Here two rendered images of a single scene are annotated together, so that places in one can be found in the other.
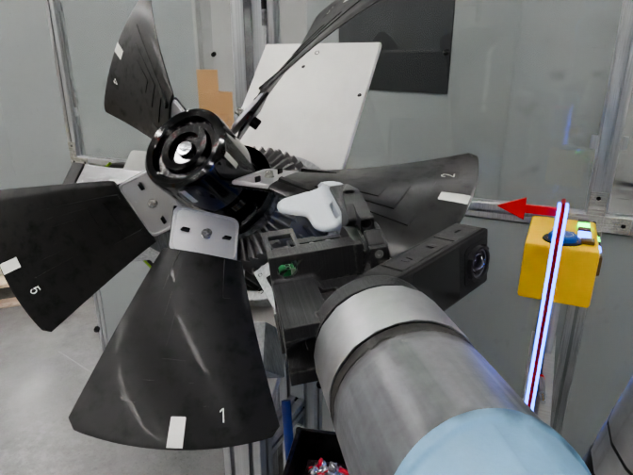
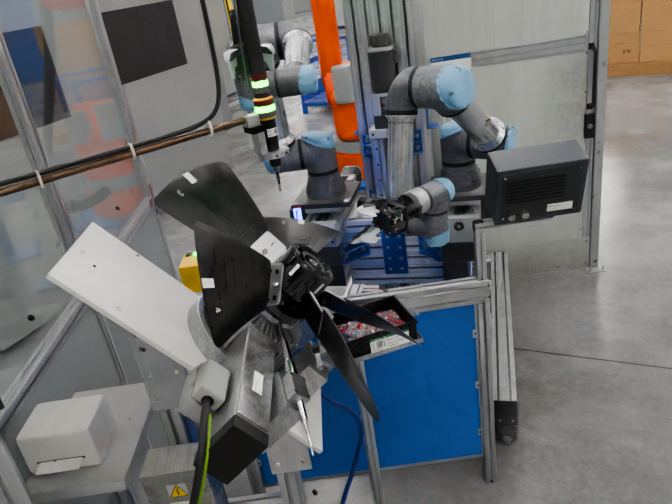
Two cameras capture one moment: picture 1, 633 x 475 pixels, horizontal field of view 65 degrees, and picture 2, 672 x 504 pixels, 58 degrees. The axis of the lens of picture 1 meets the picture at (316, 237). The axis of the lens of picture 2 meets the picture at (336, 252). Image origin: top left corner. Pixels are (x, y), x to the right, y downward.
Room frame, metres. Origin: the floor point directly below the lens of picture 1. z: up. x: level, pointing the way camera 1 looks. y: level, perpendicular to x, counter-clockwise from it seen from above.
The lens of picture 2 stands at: (1.09, 1.29, 1.81)
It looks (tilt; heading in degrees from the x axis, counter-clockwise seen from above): 25 degrees down; 245
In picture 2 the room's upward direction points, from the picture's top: 9 degrees counter-clockwise
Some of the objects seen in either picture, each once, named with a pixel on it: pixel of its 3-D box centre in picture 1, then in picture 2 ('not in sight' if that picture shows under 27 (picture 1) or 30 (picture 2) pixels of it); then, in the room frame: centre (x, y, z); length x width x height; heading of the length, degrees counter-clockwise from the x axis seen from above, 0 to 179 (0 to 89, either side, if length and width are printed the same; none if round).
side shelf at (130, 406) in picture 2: not in sight; (98, 436); (1.18, -0.08, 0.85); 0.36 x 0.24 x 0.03; 64
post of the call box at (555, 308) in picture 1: (547, 316); not in sight; (0.74, -0.39, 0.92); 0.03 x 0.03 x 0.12; 64
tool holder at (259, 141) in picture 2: not in sight; (265, 134); (0.65, 0.06, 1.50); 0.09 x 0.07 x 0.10; 9
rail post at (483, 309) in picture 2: not in sight; (486, 396); (0.00, -0.03, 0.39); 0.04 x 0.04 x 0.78; 64
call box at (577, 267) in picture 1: (558, 261); (210, 271); (0.74, -0.39, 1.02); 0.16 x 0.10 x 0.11; 154
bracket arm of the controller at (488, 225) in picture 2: not in sight; (512, 220); (-0.09, 0.02, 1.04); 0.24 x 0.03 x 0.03; 154
